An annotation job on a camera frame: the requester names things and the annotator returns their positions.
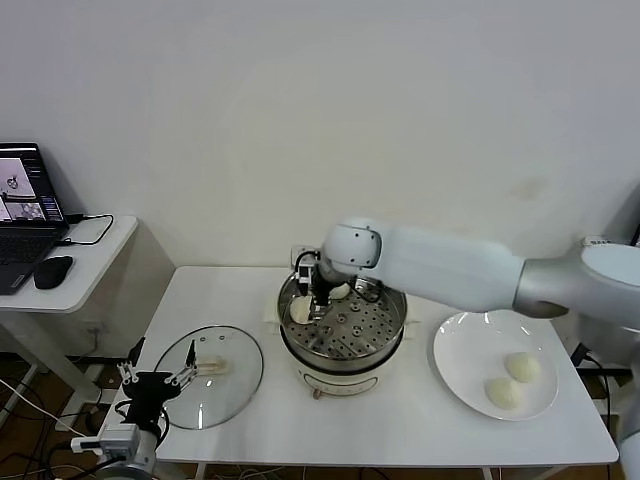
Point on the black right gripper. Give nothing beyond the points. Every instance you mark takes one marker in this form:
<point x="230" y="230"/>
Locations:
<point x="322" y="287"/>

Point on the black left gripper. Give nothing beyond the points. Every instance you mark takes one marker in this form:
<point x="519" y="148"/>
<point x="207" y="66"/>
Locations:
<point x="147" y="397"/>

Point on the white steamed baozi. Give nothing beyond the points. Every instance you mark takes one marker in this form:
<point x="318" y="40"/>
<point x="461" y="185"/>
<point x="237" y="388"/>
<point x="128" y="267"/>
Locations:
<point x="342" y="292"/>
<point x="504" y="393"/>
<point x="522" y="367"/>
<point x="300" y="311"/>

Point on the round glass pot lid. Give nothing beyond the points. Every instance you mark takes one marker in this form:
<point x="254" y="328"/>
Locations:
<point x="220" y="395"/>

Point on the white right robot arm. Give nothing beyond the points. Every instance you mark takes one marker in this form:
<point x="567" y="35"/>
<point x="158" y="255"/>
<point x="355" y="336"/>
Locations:
<point x="450" y="270"/>

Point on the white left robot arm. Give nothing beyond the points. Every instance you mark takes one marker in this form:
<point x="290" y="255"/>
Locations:
<point x="142" y="457"/>

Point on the stainless steel steamer basket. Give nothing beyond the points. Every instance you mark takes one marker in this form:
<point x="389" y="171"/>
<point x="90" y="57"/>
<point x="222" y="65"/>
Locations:
<point x="360" y="330"/>

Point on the white side table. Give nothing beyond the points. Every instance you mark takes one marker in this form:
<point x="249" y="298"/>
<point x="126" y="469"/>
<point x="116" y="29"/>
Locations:
<point x="95" y="270"/>

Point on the black computer mouse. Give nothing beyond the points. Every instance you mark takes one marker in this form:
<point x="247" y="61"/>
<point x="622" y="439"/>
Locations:
<point x="52" y="271"/>

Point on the white round plate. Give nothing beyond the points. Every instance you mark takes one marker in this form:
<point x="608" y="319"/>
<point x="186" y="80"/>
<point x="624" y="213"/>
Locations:
<point x="480" y="345"/>

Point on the black open laptop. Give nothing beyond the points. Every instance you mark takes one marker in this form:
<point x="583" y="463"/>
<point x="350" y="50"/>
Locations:
<point x="25" y="240"/>

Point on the white side desk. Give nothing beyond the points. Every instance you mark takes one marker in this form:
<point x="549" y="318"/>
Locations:
<point x="600" y="242"/>

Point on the white wall outlet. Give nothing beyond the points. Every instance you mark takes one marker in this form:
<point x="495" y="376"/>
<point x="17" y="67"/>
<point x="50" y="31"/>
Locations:
<point x="97" y="328"/>

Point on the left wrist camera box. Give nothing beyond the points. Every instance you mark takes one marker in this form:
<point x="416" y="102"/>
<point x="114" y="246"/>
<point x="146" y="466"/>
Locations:
<point x="117" y="439"/>

